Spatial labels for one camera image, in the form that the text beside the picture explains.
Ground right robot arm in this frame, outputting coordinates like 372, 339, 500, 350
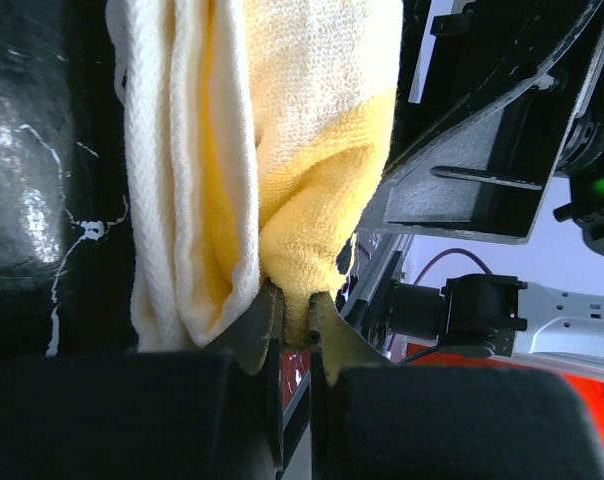
343, 1, 604, 380

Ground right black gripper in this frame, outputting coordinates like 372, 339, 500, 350
361, 1, 604, 255

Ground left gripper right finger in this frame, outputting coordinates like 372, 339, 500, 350
309, 294, 604, 479

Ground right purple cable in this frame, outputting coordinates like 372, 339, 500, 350
414, 248, 493, 285

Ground yellow towel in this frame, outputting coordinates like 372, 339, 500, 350
106, 1, 403, 351

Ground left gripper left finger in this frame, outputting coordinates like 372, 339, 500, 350
0, 283, 283, 479

